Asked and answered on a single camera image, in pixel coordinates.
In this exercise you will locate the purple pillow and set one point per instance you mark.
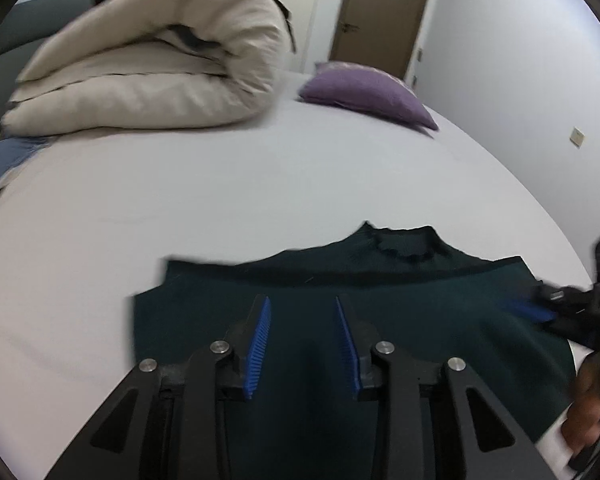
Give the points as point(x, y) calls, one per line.
point(370, 90)

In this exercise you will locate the blue blanket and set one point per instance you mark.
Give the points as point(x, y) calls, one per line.
point(4, 157)

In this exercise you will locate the grey padded headboard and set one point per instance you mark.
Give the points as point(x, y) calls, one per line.
point(29, 25)

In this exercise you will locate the dark green sweater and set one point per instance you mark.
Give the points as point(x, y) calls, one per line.
point(430, 310)

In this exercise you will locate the person's right hand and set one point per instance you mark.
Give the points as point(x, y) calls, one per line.
point(590, 400)

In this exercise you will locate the beige folded duvet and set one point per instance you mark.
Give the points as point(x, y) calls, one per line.
point(154, 60)

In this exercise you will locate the beige wall socket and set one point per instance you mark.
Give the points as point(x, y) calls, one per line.
point(577, 136)

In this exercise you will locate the bed with white sheet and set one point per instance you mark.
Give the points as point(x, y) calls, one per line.
point(229, 185)

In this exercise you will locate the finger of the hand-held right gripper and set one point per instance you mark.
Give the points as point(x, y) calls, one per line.
point(530, 310)

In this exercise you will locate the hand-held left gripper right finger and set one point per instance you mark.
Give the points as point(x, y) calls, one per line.
point(347, 345)

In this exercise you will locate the brown wooden door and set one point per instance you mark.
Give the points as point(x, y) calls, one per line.
point(380, 10)

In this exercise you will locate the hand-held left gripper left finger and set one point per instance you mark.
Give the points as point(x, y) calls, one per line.
point(260, 345)

